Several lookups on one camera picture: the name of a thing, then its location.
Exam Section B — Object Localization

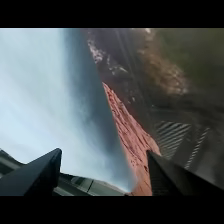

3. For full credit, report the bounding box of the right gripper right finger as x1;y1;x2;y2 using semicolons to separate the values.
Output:
146;150;224;197

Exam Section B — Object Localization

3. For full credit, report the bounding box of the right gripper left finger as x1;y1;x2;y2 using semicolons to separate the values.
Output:
0;147;63;197

